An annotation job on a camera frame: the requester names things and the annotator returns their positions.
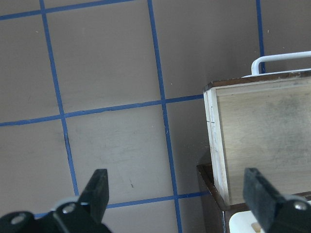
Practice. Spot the wooden drawer with white handle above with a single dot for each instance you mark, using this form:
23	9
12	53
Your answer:
261	121

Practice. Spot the dark brown wooden cabinet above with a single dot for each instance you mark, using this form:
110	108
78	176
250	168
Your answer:
216	212

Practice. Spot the white plastic bin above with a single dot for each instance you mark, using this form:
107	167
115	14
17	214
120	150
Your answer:
244	222

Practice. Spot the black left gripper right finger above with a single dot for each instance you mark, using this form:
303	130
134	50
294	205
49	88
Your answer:
275	212

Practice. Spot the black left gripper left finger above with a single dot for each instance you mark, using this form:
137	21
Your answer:
83	215

